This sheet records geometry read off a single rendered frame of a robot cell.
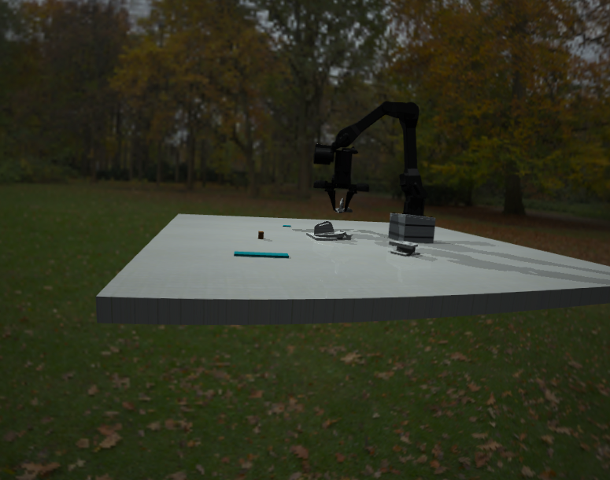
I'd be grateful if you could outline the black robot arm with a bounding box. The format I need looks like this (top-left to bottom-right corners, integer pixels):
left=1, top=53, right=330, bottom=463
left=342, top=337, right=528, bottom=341
left=313, top=101, right=428, bottom=216

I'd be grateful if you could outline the teal flat bar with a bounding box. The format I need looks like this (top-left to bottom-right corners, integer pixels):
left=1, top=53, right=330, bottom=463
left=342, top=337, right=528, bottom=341
left=234, top=252, right=289, bottom=258

